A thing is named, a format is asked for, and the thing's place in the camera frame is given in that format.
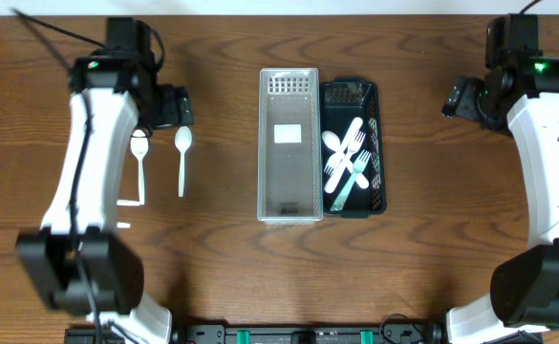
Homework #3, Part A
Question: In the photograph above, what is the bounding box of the black plastic basket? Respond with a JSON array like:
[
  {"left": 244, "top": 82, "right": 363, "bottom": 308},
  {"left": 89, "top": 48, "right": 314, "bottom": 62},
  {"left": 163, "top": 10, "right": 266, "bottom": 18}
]
[{"left": 320, "top": 77, "right": 387, "bottom": 218}]

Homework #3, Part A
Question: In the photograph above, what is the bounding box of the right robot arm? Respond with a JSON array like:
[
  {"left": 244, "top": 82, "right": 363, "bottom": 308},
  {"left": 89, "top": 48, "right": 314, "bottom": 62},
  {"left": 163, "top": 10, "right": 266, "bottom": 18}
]
[{"left": 442, "top": 53, "right": 559, "bottom": 343}]

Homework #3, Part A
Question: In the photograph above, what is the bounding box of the white plastic fork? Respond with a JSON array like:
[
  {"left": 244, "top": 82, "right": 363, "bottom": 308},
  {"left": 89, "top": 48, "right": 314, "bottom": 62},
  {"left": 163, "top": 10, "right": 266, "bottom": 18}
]
[
  {"left": 323, "top": 129, "right": 367, "bottom": 176},
  {"left": 324, "top": 118, "right": 365, "bottom": 193}
]

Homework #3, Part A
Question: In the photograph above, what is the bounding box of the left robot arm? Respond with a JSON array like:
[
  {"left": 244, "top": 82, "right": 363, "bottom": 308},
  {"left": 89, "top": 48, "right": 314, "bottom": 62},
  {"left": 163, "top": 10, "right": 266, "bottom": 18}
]
[{"left": 15, "top": 50, "right": 187, "bottom": 343}]

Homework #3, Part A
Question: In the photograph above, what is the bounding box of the clear plastic basket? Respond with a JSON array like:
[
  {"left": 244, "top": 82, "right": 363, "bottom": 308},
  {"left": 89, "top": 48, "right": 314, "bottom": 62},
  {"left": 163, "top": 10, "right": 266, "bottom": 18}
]
[{"left": 257, "top": 68, "right": 323, "bottom": 226}]

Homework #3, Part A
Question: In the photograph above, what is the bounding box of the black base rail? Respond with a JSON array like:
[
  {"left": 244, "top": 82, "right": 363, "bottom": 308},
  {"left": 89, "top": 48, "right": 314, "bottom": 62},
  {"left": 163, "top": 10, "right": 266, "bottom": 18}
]
[{"left": 63, "top": 320, "right": 544, "bottom": 344}]

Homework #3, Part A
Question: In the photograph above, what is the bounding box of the black left cable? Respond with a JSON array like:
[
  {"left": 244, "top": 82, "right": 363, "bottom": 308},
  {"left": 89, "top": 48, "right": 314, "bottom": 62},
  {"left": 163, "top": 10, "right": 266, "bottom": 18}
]
[{"left": 11, "top": 7, "right": 165, "bottom": 344}]

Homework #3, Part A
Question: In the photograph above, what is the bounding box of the pale green plastic fork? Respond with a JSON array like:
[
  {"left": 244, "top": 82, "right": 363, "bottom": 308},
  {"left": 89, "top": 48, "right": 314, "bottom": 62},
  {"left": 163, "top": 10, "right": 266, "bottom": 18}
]
[{"left": 331, "top": 150, "right": 371, "bottom": 211}]

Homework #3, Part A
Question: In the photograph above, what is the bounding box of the white label sticker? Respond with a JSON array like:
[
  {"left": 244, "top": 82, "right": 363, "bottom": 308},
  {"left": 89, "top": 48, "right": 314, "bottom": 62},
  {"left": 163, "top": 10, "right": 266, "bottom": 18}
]
[{"left": 273, "top": 124, "right": 302, "bottom": 144}]

